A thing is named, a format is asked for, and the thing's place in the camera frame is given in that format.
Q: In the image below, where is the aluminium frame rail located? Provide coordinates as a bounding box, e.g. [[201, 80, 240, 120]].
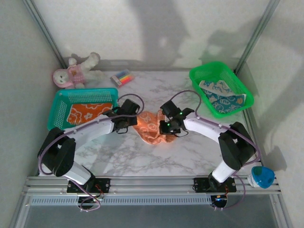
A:
[[22, 175, 281, 197]]

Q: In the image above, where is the grey slotted cable duct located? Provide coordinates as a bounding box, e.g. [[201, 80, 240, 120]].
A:
[[28, 195, 213, 206]]

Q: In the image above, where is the pale orange rabbit towel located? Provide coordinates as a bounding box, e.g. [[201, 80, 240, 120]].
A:
[[132, 110, 175, 145]]

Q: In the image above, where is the teal plastic basket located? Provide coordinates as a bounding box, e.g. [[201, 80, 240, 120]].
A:
[[47, 87, 119, 131]]

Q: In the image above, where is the green plastic basket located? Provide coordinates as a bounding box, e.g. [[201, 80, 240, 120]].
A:
[[189, 61, 255, 119]]

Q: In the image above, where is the pack of coloured markers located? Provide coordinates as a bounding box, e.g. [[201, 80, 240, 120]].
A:
[[110, 68, 135, 88]]

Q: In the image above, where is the bright orange flower towel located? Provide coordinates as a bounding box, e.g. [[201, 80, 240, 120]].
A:
[[66, 102, 114, 126]]

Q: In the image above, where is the black controller board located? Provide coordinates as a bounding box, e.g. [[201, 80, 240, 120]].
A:
[[77, 196, 105, 212], [210, 194, 228, 211]]

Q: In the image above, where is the blue and cream rabbit towel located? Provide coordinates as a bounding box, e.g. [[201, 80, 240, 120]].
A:
[[198, 80, 247, 114]]

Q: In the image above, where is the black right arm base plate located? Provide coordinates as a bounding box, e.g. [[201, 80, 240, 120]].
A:
[[193, 177, 238, 193]]

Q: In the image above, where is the blue and white plastic container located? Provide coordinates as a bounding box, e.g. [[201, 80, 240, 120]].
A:
[[247, 165, 276, 190]]

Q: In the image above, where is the white plush toy pink shirt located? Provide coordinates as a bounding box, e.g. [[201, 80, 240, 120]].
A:
[[52, 51, 105, 90]]

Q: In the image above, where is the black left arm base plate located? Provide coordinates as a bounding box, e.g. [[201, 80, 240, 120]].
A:
[[66, 178, 111, 193]]

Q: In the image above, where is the purple cable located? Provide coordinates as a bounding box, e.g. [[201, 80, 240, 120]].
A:
[[38, 93, 145, 212], [169, 89, 262, 212]]

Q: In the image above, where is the aluminium frame post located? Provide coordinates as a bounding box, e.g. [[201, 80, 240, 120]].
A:
[[234, 0, 281, 74], [22, 0, 67, 69]]

